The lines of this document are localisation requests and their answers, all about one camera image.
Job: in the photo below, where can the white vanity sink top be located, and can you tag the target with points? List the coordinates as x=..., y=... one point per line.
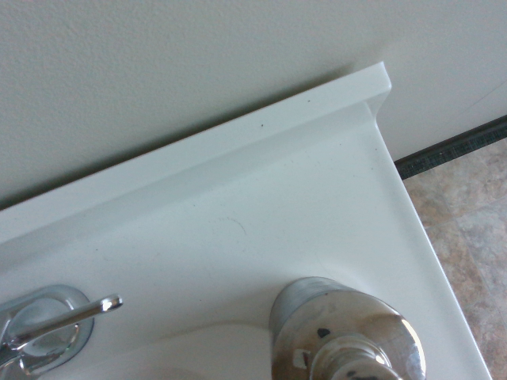
x=257, y=221

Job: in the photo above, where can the chrome sink faucet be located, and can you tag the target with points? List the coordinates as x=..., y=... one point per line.
x=43, y=328

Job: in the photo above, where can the dark wall baseboard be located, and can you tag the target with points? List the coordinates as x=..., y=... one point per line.
x=451, y=148

